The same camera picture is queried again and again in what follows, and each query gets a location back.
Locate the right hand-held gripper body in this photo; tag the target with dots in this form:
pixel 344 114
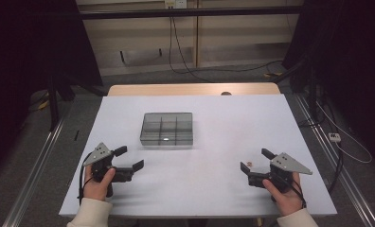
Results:
pixel 286 165

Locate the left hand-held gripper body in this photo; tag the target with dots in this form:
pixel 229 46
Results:
pixel 97 155

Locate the small gold earring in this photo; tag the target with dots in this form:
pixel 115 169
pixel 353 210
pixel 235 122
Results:
pixel 249 163

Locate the clear grey compartment box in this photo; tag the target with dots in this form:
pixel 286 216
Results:
pixel 166 126

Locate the person's left hand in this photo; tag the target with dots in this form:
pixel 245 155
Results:
pixel 94 189

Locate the person's right hand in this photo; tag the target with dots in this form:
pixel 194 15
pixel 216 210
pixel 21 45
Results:
pixel 288 200

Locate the small black floor object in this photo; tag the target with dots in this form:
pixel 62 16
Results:
pixel 76 135

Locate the white table mat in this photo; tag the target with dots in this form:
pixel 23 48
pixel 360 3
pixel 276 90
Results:
pixel 207 189

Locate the white power strip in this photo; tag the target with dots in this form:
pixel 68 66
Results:
pixel 334 137

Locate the black metal stand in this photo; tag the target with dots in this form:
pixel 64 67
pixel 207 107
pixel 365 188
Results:
pixel 312 94
pixel 53 104

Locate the wooden table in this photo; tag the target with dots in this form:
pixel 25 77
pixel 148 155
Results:
pixel 176 89

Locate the black curtain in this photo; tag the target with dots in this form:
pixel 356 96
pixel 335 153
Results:
pixel 24 63
pixel 349 63

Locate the black horizontal bar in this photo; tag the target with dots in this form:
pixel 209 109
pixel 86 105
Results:
pixel 188 12

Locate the metal floor rail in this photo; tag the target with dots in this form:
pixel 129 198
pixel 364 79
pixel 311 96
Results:
pixel 343 179
pixel 34 176

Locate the white wall socket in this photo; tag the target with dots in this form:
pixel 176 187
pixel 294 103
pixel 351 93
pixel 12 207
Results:
pixel 176 3

